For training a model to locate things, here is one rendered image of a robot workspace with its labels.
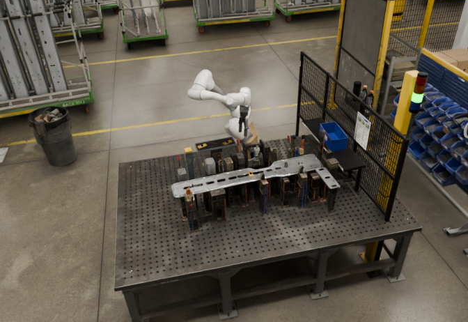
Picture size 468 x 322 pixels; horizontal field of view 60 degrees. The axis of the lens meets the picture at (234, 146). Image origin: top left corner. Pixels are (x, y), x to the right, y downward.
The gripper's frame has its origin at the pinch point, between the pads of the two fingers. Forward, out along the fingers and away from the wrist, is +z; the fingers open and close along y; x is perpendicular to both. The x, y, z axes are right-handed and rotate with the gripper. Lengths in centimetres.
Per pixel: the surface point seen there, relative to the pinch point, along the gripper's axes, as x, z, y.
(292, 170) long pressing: 40, 29, 27
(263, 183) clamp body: 7, 34, 40
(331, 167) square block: 73, 24, 39
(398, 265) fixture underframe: 132, 110, 77
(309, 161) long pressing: 60, 24, 21
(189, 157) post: -46, 25, -12
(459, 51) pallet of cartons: 358, -73, -113
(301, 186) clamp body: 42, 38, 42
